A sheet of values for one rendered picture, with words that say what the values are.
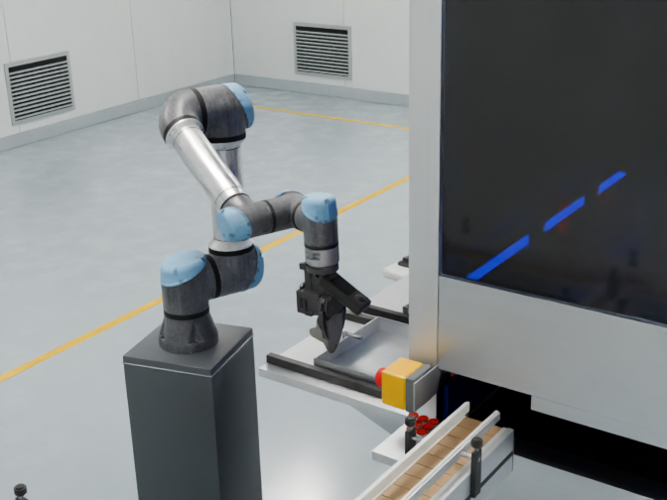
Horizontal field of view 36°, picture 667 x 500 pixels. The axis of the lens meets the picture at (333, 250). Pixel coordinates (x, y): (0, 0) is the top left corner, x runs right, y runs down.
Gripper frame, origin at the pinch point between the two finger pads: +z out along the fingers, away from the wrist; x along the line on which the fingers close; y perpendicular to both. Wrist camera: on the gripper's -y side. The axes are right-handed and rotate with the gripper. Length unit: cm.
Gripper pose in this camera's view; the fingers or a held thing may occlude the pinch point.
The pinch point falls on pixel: (333, 347)
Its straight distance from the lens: 231.4
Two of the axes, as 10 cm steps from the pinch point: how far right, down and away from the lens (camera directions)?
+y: -8.2, -1.7, 5.5
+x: -5.7, 3.1, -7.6
